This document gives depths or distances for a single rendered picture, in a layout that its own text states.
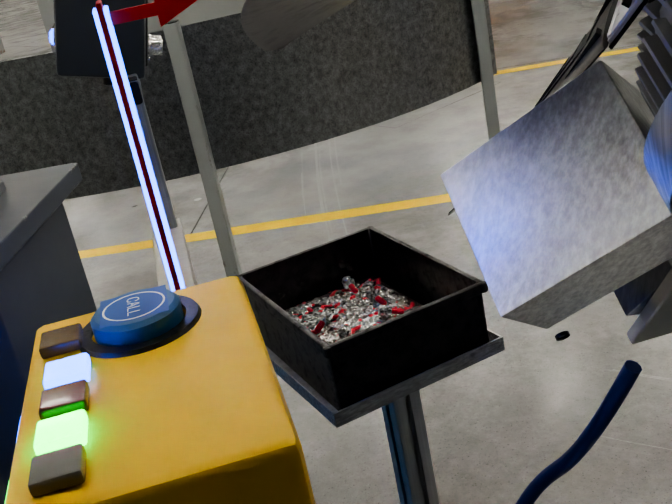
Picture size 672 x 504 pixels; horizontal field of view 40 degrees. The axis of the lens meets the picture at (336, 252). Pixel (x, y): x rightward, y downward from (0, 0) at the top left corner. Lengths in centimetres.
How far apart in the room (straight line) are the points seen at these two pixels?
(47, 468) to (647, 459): 182
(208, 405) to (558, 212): 39
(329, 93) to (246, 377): 230
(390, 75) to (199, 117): 59
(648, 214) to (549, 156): 9
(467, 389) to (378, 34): 104
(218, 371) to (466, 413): 192
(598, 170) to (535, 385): 170
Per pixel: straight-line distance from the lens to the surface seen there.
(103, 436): 34
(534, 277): 67
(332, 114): 264
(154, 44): 125
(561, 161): 68
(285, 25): 71
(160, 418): 34
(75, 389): 37
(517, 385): 235
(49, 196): 97
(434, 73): 284
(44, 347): 41
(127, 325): 40
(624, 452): 210
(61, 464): 32
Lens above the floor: 124
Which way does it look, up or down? 22 degrees down
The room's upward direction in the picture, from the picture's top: 12 degrees counter-clockwise
